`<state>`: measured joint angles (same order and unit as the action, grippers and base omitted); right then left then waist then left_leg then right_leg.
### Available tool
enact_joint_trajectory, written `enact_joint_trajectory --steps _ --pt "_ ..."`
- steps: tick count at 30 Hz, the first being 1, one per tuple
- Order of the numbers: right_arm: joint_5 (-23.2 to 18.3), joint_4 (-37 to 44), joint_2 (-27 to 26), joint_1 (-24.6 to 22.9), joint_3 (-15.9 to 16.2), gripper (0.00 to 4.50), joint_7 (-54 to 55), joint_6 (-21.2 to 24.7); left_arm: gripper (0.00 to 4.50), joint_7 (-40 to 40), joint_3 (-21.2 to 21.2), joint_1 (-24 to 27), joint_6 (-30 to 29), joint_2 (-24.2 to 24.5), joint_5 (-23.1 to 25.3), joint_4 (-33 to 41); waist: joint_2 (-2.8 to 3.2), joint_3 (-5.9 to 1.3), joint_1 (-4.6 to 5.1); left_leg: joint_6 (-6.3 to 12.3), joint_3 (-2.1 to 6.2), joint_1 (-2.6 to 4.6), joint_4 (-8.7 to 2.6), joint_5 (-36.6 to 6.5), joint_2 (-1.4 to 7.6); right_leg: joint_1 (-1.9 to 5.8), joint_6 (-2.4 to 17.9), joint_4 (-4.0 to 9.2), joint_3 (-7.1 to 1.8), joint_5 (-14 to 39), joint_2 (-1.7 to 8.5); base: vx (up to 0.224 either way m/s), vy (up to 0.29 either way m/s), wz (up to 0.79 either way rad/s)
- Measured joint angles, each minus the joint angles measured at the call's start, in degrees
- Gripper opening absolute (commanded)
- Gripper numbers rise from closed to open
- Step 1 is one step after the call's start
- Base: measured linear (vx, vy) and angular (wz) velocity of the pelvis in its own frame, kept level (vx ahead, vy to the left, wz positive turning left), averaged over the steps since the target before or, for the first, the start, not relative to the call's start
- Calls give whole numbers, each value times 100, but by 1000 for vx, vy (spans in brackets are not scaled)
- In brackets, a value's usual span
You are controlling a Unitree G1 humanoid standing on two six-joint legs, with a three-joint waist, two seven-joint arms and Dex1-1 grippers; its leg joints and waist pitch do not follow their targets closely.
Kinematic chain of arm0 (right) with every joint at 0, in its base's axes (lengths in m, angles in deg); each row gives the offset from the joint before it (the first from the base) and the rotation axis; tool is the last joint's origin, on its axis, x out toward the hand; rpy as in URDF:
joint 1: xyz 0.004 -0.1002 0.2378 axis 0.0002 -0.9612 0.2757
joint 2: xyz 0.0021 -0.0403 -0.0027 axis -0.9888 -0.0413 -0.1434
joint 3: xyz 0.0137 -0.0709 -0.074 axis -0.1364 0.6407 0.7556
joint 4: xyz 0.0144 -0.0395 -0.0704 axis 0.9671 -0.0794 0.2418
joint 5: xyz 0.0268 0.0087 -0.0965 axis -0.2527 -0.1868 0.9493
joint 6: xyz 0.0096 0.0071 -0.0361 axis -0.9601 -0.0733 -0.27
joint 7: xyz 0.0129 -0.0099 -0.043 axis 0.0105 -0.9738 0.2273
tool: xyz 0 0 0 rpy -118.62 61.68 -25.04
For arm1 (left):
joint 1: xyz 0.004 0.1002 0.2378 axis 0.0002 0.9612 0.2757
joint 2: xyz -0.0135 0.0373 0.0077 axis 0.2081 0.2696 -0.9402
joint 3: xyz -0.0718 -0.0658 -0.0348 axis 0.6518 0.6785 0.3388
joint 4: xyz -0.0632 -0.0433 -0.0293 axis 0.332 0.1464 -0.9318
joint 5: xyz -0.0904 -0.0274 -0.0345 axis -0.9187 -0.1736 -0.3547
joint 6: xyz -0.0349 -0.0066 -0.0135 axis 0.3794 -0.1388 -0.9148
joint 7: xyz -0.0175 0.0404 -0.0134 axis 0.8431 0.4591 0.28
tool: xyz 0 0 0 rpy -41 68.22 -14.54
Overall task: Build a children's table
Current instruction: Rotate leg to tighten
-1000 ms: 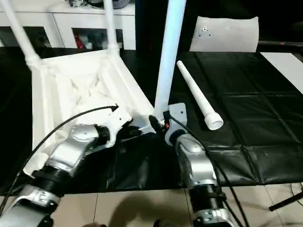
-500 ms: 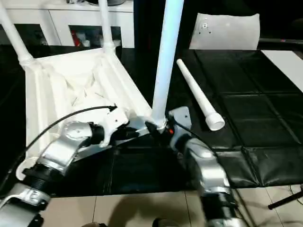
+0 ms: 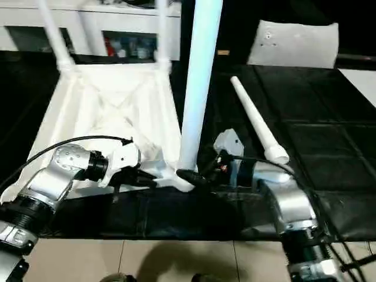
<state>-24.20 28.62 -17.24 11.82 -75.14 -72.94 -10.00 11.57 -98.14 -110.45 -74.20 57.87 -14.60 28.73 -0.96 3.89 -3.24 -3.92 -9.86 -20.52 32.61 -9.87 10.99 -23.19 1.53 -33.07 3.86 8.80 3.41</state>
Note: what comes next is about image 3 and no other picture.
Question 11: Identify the white plastic table top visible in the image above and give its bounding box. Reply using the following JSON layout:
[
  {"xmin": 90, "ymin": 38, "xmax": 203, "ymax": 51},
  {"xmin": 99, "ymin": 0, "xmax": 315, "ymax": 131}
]
[{"xmin": 0, "ymin": 63, "xmax": 197, "ymax": 203}]

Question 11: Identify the white plastic table leg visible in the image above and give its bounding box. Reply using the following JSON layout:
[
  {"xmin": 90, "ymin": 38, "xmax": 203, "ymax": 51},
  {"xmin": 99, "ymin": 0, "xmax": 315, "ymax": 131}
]
[
  {"xmin": 157, "ymin": 0, "xmax": 173, "ymax": 74},
  {"xmin": 175, "ymin": 0, "xmax": 223, "ymax": 193},
  {"xmin": 37, "ymin": 0, "xmax": 76, "ymax": 74},
  {"xmin": 230, "ymin": 75, "xmax": 290, "ymax": 165}
]

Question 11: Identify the dark left robot foot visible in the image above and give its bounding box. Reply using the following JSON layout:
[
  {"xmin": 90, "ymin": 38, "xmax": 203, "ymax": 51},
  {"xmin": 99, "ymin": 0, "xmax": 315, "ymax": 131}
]
[{"xmin": 101, "ymin": 272, "xmax": 136, "ymax": 282}]

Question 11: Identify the dark robot foot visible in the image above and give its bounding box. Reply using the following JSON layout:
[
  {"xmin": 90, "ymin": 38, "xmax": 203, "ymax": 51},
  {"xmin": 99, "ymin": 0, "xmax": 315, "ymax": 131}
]
[
  {"xmin": 192, "ymin": 273, "xmax": 227, "ymax": 282},
  {"xmin": 101, "ymin": 272, "xmax": 136, "ymax": 282}
]

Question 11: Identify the dark right robot foot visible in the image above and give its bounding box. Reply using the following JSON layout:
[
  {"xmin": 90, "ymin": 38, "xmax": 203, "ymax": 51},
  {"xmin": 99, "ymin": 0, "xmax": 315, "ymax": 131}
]
[{"xmin": 192, "ymin": 273, "xmax": 227, "ymax": 282}]

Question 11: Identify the black padded mat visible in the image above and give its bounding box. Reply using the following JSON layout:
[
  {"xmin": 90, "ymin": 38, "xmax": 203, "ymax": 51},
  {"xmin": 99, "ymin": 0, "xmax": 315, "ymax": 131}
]
[{"xmin": 0, "ymin": 49, "xmax": 376, "ymax": 243}]

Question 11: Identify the white curved plastic panel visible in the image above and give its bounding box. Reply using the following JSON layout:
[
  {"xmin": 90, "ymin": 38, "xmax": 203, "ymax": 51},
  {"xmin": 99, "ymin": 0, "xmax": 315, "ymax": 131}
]
[{"xmin": 246, "ymin": 19, "xmax": 339, "ymax": 69}]

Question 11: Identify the white glass-door cabinet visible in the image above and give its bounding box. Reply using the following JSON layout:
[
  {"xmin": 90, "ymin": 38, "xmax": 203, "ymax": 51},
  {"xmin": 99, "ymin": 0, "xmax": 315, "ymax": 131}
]
[{"xmin": 0, "ymin": 0, "xmax": 182, "ymax": 61}]

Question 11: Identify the white flat board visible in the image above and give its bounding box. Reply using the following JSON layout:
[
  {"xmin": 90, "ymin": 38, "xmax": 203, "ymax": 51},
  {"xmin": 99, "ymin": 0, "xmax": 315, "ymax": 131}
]
[{"xmin": 337, "ymin": 68, "xmax": 376, "ymax": 106}]

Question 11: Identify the black metal rod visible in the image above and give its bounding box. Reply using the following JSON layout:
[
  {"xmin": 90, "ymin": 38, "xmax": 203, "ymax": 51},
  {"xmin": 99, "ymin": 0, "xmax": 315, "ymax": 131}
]
[{"xmin": 340, "ymin": 255, "xmax": 376, "ymax": 270}]

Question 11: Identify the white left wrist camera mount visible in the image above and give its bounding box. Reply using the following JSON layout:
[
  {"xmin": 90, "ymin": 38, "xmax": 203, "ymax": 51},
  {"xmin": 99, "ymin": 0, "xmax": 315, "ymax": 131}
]
[{"xmin": 99, "ymin": 140, "xmax": 142, "ymax": 189}]

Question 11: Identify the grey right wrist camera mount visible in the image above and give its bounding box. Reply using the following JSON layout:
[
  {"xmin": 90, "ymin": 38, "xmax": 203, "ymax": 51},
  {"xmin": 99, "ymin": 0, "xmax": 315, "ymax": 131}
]
[{"xmin": 213, "ymin": 128, "xmax": 246, "ymax": 189}]

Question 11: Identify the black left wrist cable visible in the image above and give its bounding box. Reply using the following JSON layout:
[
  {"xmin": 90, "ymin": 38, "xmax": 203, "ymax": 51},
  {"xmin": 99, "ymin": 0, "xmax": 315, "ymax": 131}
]
[{"xmin": 0, "ymin": 135, "xmax": 135, "ymax": 189}]

